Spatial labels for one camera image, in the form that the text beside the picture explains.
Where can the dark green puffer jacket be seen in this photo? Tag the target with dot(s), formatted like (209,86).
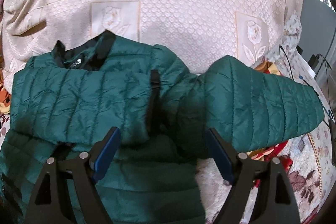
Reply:
(64,101)

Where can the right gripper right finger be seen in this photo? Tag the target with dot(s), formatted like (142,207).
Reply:
(275,200)

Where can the floral fleece blanket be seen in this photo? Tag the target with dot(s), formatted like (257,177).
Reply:
(312,174)

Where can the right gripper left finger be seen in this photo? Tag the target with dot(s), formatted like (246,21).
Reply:
(50,200)

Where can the cream embossed bedspread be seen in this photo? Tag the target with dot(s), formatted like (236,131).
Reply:
(198,31)

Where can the red yellow patterned cloth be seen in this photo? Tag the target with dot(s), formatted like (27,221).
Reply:
(266,154)

